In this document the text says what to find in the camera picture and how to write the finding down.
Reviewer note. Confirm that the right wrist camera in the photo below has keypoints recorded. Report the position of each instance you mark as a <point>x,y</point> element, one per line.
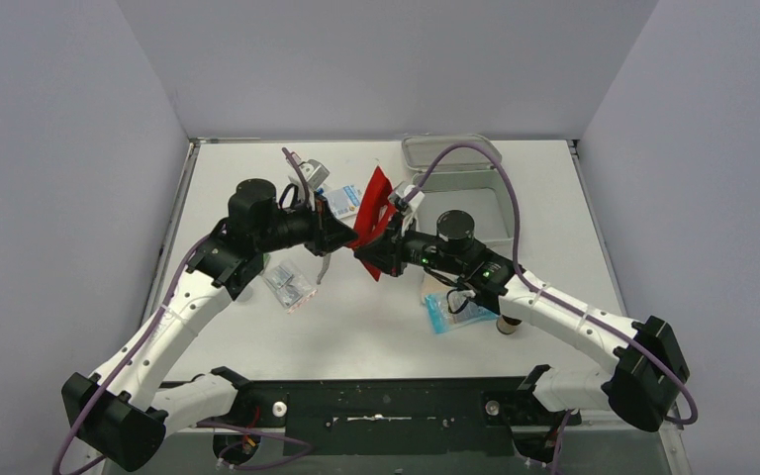
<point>406,198</point>

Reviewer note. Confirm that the white plastic bottle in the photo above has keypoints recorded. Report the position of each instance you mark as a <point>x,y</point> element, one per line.
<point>245,295</point>

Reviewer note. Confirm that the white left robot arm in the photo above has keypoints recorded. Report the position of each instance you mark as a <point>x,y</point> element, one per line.
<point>120,409</point>

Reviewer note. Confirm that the black handled scissors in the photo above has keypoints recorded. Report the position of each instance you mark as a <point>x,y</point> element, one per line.
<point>326,263</point>

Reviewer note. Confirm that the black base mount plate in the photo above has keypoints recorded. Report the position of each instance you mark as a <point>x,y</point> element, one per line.
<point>493,416</point>

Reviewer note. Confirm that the beige gauze packet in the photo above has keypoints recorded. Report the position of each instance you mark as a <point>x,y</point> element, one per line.
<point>430,285</point>

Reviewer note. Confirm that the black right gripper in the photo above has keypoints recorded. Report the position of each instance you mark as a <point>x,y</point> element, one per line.
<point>391,252</point>

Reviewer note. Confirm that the red first aid pouch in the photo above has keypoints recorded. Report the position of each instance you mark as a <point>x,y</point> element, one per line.
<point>375,210</point>

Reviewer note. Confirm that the grey open storage box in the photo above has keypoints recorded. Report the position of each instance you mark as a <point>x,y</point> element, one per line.
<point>464,180</point>

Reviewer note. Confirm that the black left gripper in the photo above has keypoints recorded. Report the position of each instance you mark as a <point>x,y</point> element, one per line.
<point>323,227</point>

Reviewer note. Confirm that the white blue label packet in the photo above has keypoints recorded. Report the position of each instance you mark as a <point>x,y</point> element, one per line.
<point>344,201</point>

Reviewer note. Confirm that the clear bag of wipes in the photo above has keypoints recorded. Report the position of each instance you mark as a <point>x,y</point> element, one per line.
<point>289,285</point>

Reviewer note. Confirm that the brown bottle orange cap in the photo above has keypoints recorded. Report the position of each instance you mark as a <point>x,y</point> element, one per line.
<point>507,326</point>

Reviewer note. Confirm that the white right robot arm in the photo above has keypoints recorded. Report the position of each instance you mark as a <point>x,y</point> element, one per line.
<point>640,370</point>

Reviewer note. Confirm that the blue mask packet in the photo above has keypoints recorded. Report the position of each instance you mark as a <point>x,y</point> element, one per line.
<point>453,309</point>

